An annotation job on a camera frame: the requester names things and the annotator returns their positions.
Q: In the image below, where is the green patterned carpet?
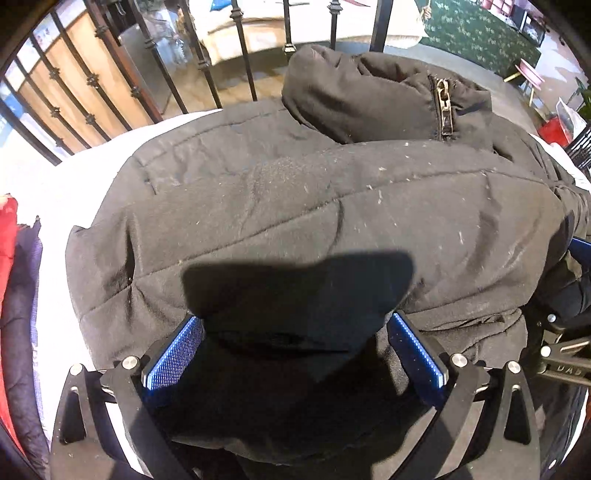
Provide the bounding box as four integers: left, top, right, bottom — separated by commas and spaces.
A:
418, 0, 543, 77

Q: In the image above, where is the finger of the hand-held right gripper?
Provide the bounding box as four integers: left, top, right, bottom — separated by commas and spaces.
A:
526, 298, 591, 334
568, 237, 591, 278

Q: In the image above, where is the black padded jacket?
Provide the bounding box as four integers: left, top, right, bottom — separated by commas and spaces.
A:
65, 44, 591, 480

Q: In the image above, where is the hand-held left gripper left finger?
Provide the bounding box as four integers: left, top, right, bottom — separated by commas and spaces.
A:
50, 314, 206, 480

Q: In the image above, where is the red container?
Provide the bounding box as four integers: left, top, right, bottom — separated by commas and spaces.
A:
538, 115, 575, 146

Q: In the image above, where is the red padded jacket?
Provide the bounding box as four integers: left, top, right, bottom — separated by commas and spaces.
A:
0, 194, 24, 457

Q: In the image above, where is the dark navy garment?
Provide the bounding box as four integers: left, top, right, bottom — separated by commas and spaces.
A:
0, 217, 51, 476

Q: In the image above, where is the wooden panel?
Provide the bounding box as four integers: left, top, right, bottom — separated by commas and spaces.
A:
14, 9, 153, 153

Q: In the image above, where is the pink stool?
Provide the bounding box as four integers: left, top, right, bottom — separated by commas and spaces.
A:
503, 58, 548, 104

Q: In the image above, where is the black metal bed frame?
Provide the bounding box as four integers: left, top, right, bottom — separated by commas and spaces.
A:
0, 0, 393, 167

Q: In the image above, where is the black rack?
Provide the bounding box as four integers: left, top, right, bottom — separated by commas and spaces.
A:
568, 124, 591, 178

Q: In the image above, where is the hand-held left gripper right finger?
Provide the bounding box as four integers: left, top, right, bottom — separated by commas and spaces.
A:
387, 310, 541, 480

